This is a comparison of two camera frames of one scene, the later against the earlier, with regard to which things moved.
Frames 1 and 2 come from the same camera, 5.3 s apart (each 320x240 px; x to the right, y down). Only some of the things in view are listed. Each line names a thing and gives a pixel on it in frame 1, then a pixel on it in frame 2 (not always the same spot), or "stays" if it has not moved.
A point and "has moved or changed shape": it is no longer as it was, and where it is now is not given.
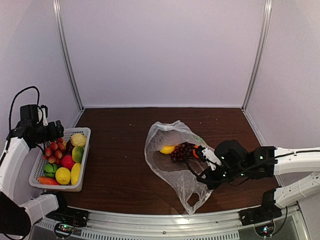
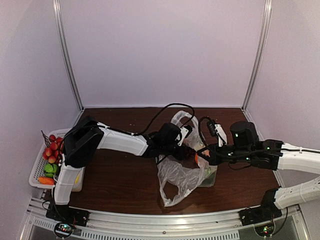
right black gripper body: (214, 183) -> (217, 158)
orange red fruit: (48, 181) stays
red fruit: (54, 152) stays
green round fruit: (50, 170) stays
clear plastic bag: (171, 149) has moved or changed shape
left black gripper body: (47, 135) -> (167, 148)
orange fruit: (194, 151) -> (196, 158)
